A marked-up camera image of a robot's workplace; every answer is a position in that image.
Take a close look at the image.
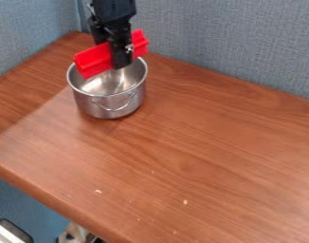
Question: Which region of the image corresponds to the grey object under table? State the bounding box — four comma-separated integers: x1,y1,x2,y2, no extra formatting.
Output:
0,218,34,243

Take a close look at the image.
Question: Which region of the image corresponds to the metal pot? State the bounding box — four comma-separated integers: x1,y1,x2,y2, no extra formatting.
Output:
65,58,147,120

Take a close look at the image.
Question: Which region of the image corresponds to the white object under table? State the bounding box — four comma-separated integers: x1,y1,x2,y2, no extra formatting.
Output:
54,222,106,243

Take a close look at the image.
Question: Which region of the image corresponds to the red plastic block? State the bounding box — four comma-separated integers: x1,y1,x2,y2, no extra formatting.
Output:
73,29,149,79

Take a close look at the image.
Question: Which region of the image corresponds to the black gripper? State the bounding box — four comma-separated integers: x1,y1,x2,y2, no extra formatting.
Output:
87,0,137,69

